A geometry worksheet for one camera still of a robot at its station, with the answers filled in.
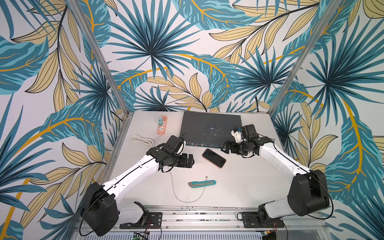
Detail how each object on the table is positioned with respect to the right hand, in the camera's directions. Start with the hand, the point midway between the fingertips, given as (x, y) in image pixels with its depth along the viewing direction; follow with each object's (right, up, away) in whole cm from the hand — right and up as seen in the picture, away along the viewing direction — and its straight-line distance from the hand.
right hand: (220, 152), depth 85 cm
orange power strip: (-38, +19, +24) cm, 49 cm away
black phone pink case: (-2, -6, +10) cm, 12 cm away
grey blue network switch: (-4, +13, +21) cm, 25 cm away
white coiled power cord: (-47, +5, +15) cm, 49 cm away
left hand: (-19, -5, -6) cm, 21 cm away
